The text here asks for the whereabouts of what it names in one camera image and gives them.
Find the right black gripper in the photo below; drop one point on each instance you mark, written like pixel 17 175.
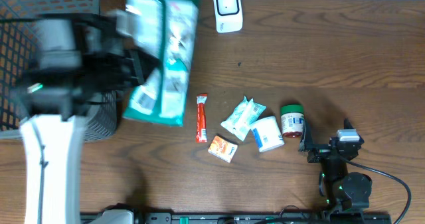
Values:
pixel 320 151

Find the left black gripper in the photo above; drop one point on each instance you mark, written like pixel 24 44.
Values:
pixel 136 74

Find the green lid jar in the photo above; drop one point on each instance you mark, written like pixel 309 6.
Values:
pixel 292 120

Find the white tub with blue label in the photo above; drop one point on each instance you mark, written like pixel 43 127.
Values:
pixel 267 134

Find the white green glove package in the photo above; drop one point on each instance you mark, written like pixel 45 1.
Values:
pixel 165 29

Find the mint green wipes packet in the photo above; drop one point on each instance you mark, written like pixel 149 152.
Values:
pixel 247 112

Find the red snack packet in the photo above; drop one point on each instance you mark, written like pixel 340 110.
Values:
pixel 201 135

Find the orange small box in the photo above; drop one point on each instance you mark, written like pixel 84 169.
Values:
pixel 222 149

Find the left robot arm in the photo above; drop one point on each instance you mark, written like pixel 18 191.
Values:
pixel 82 55

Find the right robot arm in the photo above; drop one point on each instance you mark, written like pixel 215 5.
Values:
pixel 347 193

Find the white barcode scanner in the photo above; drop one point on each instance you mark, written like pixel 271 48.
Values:
pixel 228 15

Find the grey plastic mesh basket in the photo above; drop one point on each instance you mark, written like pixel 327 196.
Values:
pixel 20 45

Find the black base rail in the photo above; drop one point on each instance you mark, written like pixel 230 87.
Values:
pixel 288 217

